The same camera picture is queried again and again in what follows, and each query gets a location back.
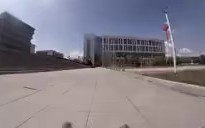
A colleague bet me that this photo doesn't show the wide glass-fronted building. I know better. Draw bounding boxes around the wide glass-fronted building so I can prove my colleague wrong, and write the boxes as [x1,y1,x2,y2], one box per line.
[83,33,167,68]

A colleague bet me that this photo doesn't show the pale concrete slab pavement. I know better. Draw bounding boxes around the pale concrete slab pavement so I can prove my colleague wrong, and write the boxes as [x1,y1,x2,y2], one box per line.
[0,66,205,128]

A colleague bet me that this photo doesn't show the low flat building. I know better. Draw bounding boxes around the low flat building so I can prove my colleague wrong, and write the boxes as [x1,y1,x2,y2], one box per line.
[35,49,65,60]

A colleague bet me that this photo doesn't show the robot's own part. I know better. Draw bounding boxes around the robot's own part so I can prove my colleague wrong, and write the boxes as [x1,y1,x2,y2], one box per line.
[61,121,74,128]
[119,123,131,128]

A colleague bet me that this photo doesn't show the wide dark stone steps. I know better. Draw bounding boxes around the wide dark stone steps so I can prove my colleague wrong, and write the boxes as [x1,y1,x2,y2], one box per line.
[0,49,91,76]

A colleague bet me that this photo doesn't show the concrete kerb strip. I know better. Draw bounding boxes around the concrete kerb strip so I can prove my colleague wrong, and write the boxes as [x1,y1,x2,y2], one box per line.
[121,69,205,101]

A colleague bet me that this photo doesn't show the pale paved path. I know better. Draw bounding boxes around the pale paved path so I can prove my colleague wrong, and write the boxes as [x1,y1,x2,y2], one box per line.
[124,64,205,73]

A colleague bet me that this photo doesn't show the bare earth bed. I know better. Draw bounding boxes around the bare earth bed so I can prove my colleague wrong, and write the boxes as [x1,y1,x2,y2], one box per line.
[141,68,205,89]

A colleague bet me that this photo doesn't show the dark blocky building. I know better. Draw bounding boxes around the dark blocky building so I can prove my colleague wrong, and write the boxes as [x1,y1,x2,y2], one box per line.
[0,9,37,54]

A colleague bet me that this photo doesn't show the distant row of trees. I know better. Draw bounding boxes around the distant row of trees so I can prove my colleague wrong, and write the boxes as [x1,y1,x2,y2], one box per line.
[176,53,205,66]

